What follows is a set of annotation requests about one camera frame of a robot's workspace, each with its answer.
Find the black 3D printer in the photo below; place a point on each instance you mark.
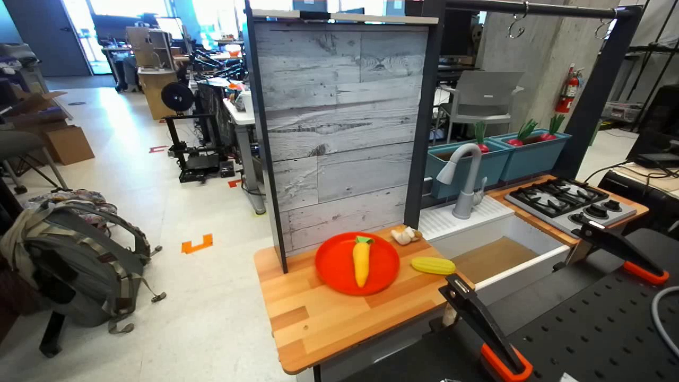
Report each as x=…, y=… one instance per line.
x=198, y=135

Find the grey lab desk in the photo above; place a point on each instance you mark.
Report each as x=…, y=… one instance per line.
x=244, y=140

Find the grey backpack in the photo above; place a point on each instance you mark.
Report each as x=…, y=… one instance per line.
x=71, y=256

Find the grey toy faucet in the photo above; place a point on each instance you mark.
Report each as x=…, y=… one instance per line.
x=469, y=188

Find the beige garlic toy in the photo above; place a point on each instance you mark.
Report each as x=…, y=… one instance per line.
x=404, y=234

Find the red radish plush toy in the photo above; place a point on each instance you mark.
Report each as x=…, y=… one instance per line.
x=482, y=136
x=528, y=132
x=554, y=126

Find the black perforated mounting board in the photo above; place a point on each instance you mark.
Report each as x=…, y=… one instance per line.
x=602, y=332

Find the wooden cabinet cart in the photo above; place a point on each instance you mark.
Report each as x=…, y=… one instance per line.
x=152, y=71

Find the red round plate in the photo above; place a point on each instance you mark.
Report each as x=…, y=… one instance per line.
x=332, y=269

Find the black computer monitor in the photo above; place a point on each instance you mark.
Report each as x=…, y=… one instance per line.
x=659, y=128

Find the red fire extinguisher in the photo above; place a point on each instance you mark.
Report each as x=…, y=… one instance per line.
x=567, y=87

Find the white toy kitchen sink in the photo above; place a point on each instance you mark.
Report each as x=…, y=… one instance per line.
x=442, y=223

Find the brown cardboard box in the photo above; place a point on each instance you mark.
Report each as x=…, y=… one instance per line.
x=67, y=146

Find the grey plastic chair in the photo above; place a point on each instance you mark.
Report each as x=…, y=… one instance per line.
x=484, y=96

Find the yellow corn plush toy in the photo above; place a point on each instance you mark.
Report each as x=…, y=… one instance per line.
x=434, y=265

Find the grey stone backsplash panel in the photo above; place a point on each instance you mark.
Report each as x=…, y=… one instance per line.
x=341, y=128

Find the orange carrot plush toy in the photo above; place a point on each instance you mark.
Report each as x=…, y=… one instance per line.
x=361, y=262

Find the metal hanging hook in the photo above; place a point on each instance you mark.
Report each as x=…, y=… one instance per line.
x=517, y=29

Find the teal planter box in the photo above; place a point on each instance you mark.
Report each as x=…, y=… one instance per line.
x=495, y=167
x=538, y=159

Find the toy gas stove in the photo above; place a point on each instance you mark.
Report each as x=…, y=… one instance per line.
x=565, y=203

